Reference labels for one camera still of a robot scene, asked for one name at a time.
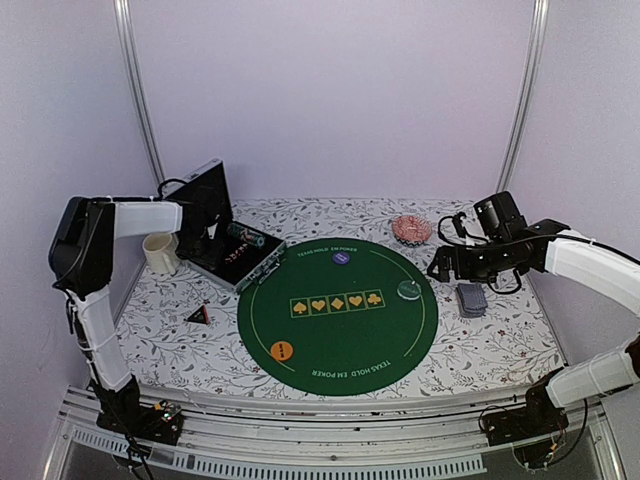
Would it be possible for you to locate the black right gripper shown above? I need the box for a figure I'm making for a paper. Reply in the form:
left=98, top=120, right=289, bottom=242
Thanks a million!
left=428, top=236, right=514, bottom=284

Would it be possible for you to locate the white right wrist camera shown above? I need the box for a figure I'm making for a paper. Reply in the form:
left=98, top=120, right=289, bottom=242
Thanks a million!
left=451, top=212, right=475, bottom=245

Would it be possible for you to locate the round green poker mat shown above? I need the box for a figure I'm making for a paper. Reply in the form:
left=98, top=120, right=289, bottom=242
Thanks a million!
left=237, top=238, right=439, bottom=396

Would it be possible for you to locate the right aluminium frame post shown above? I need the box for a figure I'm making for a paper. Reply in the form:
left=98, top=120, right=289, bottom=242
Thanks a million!
left=495, top=0, right=550, bottom=193

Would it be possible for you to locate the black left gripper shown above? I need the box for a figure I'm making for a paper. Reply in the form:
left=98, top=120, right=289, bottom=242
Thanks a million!
left=177, top=227, right=225, bottom=267

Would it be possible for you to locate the aluminium frame post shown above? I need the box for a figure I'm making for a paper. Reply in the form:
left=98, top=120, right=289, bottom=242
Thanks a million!
left=495, top=0, right=550, bottom=193
left=113, top=0, right=165, bottom=185

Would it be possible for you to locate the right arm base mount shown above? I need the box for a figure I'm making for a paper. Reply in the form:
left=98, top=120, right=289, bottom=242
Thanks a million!
left=478, top=405, right=569, bottom=470

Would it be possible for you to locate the orange big blind button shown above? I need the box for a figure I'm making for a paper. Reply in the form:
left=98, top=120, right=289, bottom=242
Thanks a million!
left=270, top=341, right=294, bottom=362

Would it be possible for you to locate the left aluminium frame post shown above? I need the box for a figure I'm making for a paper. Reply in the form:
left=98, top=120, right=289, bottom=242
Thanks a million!
left=113, top=0, right=165, bottom=185

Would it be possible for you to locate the red patterned small bowl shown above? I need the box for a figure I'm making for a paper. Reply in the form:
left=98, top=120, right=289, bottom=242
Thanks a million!
left=391, top=215, right=432, bottom=247

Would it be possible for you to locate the aluminium poker chip case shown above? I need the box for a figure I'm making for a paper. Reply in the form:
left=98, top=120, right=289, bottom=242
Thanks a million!
left=158, top=159, right=286, bottom=293

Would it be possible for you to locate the grey playing card deck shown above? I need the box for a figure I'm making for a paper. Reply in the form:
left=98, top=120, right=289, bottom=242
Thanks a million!
left=455, top=283, right=488, bottom=318

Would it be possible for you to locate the red black chip row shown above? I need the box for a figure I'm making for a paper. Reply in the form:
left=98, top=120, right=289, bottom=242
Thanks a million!
left=224, top=243, right=250, bottom=264

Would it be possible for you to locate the aluminium front rail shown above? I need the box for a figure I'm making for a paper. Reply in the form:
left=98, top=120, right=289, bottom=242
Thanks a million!
left=43, top=387, right=628, bottom=479

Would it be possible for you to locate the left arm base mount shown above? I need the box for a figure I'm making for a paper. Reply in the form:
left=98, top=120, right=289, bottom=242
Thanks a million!
left=97, top=400, right=184, bottom=446

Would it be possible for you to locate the black triangular all-in marker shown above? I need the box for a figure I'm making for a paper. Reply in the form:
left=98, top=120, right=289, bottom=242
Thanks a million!
left=185, top=306, right=209, bottom=325

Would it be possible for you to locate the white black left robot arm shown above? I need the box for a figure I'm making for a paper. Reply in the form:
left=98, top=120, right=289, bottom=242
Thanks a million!
left=49, top=180, right=228, bottom=434

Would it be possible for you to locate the green poker chip row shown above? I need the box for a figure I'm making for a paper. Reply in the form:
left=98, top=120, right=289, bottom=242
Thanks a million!
left=226, top=222, right=266, bottom=248

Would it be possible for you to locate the purple small blind button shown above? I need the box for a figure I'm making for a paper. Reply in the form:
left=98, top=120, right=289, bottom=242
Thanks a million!
left=332, top=251, right=351, bottom=265

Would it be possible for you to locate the green white dealer button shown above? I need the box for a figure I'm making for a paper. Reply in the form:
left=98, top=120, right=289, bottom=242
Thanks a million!
left=397, top=280, right=422, bottom=301

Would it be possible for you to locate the cream ceramic mug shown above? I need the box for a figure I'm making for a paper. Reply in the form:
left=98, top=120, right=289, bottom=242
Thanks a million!
left=142, top=233, right=180, bottom=275

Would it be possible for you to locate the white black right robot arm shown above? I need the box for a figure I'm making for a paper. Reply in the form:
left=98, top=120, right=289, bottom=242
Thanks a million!
left=427, top=191, right=639, bottom=436

